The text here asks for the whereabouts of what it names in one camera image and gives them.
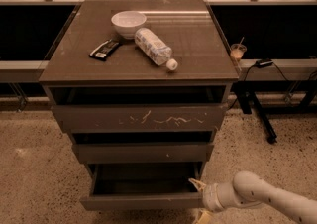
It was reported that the black snack bar wrapper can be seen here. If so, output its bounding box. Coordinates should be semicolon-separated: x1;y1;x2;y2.
89;39;121;61

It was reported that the grey middle drawer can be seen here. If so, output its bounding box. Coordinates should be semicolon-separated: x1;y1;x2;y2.
72;132;213;164

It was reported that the grey drawer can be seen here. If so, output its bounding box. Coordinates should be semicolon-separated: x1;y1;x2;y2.
72;132;213;164
53;86;227;133
80;162;203;211

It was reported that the black power adapter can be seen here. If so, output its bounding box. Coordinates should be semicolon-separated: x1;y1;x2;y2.
255;58;273;68

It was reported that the grey bottom drawer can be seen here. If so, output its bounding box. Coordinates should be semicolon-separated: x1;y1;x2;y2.
80;162;203;211

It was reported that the black cable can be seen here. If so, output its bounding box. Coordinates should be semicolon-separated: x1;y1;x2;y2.
229;61;291;110

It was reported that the black metal stand leg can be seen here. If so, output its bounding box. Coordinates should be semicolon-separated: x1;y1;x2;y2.
234;81;277;145

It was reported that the white ceramic bowl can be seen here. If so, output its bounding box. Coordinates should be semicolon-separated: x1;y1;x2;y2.
111;11;147;40

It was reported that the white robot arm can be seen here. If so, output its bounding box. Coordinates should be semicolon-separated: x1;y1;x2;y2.
189;171;317;224

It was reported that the clear plastic water bottle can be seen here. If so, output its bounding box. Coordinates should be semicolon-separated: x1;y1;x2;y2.
135;28;178;70

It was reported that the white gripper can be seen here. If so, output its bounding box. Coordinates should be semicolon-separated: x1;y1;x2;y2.
189;178;224;224

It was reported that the grey top drawer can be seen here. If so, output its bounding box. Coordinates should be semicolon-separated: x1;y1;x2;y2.
53;86;227;133

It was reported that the plastic cup with straw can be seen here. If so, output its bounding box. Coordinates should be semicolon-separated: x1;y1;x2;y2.
230;38;247;62

